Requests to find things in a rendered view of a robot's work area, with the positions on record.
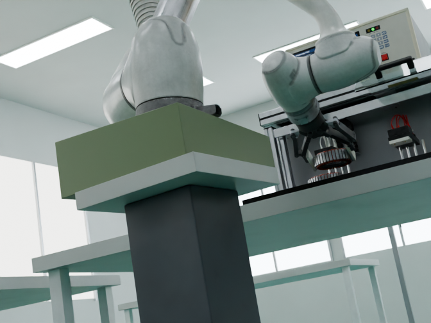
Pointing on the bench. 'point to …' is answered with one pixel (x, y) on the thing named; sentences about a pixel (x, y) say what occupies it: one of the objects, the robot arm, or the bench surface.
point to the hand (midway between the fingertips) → (332, 158)
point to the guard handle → (394, 65)
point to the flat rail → (365, 107)
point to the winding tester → (387, 36)
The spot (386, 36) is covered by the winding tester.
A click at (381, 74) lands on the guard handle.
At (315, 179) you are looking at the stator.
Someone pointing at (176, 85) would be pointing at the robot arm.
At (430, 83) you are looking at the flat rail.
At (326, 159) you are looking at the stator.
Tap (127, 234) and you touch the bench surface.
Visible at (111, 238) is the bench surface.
